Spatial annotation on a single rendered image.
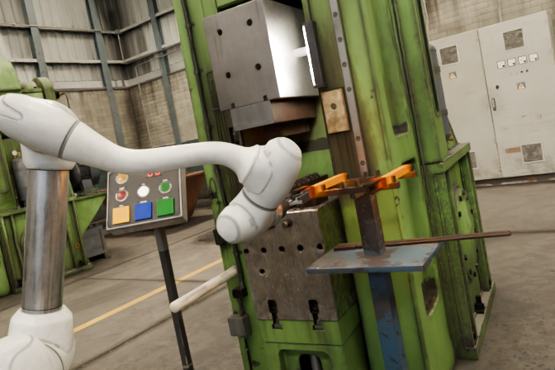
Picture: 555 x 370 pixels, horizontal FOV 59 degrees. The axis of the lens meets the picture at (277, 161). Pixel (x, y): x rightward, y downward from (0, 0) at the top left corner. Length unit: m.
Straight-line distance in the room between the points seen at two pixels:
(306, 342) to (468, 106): 5.46
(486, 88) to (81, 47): 8.36
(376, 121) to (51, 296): 1.28
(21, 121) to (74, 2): 10.86
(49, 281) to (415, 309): 1.36
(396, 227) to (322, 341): 0.54
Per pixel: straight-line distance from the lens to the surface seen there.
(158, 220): 2.17
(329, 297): 1.99
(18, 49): 11.06
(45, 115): 1.25
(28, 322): 1.46
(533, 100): 7.02
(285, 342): 2.17
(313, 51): 2.03
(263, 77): 2.01
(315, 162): 2.46
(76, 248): 6.85
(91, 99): 11.39
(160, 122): 11.33
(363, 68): 1.99
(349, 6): 2.04
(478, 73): 7.12
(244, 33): 2.07
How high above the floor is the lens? 1.22
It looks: 3 degrees down
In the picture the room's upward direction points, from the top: 11 degrees counter-clockwise
